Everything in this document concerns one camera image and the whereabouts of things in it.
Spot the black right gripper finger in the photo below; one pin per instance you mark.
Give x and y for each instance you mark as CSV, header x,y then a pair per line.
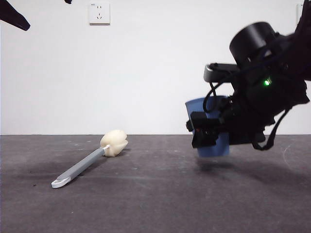
x,y
205,128

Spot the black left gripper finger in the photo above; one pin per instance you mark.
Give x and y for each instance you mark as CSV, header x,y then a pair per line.
x,y
68,1
12,14

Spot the blue ribbed plastic cup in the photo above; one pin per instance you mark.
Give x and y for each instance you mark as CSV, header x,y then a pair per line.
x,y
211,151

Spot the white wall socket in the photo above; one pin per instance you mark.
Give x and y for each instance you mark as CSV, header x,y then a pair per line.
x,y
99,14

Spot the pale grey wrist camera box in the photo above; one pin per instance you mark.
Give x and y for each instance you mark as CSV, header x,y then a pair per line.
x,y
211,74

